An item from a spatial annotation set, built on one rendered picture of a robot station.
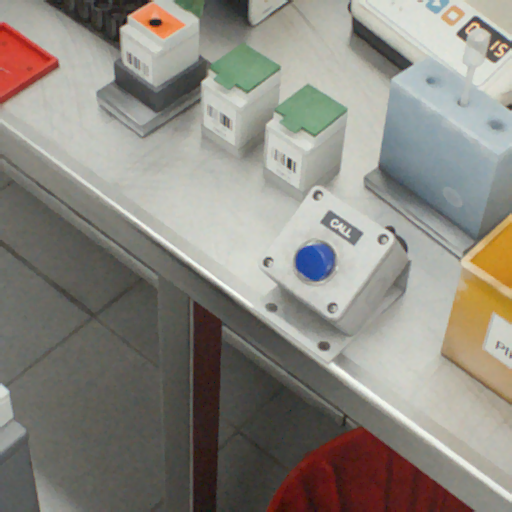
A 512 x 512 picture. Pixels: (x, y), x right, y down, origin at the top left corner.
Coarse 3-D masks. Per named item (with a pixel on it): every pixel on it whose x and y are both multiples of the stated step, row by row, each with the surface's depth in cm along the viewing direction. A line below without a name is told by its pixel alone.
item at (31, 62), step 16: (0, 32) 108; (16, 32) 108; (0, 48) 107; (16, 48) 107; (32, 48) 107; (0, 64) 106; (16, 64) 106; (32, 64) 106; (48, 64) 105; (0, 80) 105; (16, 80) 105; (32, 80) 105; (0, 96) 103
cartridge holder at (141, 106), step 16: (208, 64) 105; (128, 80) 102; (144, 80) 100; (176, 80) 101; (192, 80) 102; (96, 96) 103; (112, 96) 102; (128, 96) 102; (144, 96) 101; (160, 96) 100; (176, 96) 102; (192, 96) 103; (112, 112) 103; (128, 112) 101; (144, 112) 101; (160, 112) 101; (176, 112) 103; (144, 128) 101
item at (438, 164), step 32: (416, 64) 93; (416, 96) 91; (448, 96) 91; (480, 96) 91; (384, 128) 96; (416, 128) 93; (448, 128) 90; (480, 128) 89; (384, 160) 98; (416, 160) 95; (448, 160) 92; (480, 160) 90; (384, 192) 98; (416, 192) 97; (448, 192) 94; (480, 192) 91; (448, 224) 96; (480, 224) 93
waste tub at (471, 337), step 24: (504, 240) 85; (480, 264) 84; (504, 264) 88; (480, 288) 82; (504, 288) 80; (456, 312) 85; (480, 312) 83; (504, 312) 82; (456, 336) 87; (480, 336) 85; (504, 336) 83; (456, 360) 88; (480, 360) 86; (504, 360) 84; (504, 384) 86
